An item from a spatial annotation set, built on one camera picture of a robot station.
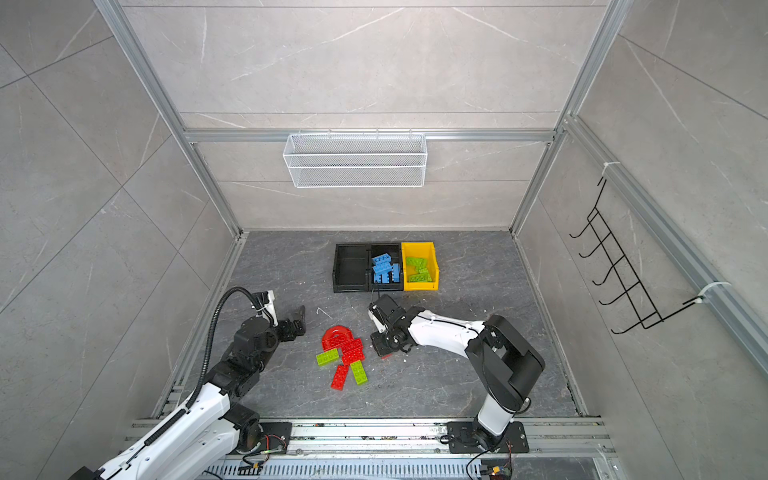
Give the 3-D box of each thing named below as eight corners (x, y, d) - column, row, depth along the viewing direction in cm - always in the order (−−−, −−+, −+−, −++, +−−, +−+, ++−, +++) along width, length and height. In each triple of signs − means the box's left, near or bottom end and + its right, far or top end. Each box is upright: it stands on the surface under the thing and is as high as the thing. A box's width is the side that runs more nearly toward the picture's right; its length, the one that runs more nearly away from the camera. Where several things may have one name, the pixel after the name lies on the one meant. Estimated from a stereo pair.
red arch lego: (322, 351, 90) (320, 348, 88) (325, 328, 95) (324, 325, 93) (351, 351, 90) (350, 348, 88) (353, 328, 95) (352, 325, 93)
